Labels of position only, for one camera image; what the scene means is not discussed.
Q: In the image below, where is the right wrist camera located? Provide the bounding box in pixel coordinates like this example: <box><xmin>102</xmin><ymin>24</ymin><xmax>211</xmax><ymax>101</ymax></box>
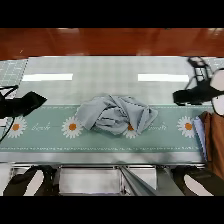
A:
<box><xmin>186</xmin><ymin>56</ymin><xmax>215</xmax><ymax>90</ymax></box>

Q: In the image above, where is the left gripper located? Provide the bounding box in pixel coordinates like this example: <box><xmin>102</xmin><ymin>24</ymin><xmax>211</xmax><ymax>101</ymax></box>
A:
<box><xmin>14</xmin><ymin>91</ymin><xmax>42</xmax><ymax>117</ymax></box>

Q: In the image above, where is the brown garment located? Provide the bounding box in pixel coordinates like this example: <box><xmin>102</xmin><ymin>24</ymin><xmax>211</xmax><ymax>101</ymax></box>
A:
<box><xmin>199</xmin><ymin>111</ymin><xmax>224</xmax><ymax>182</ymax></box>

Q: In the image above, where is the light blue garment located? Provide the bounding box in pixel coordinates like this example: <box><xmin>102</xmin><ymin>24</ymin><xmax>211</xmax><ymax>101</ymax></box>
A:
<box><xmin>192</xmin><ymin>116</ymin><xmax>210</xmax><ymax>162</ymax></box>

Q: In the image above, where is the black cable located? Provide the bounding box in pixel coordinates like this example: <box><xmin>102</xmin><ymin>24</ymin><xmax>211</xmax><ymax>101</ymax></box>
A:
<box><xmin>0</xmin><ymin>114</ymin><xmax>14</xmax><ymax>143</ymax></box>

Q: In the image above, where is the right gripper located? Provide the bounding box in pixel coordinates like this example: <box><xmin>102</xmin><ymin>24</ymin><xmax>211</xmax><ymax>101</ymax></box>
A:
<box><xmin>181</xmin><ymin>79</ymin><xmax>218</xmax><ymax>107</ymax></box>

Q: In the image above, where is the grey shirt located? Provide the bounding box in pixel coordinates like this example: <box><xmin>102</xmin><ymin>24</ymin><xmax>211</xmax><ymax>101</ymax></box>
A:
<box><xmin>75</xmin><ymin>94</ymin><xmax>160</xmax><ymax>136</ymax></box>

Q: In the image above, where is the silver frame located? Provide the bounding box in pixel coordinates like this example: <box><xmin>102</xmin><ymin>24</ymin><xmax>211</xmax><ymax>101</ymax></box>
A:
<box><xmin>0</xmin><ymin>161</ymin><xmax>224</xmax><ymax>197</ymax></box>

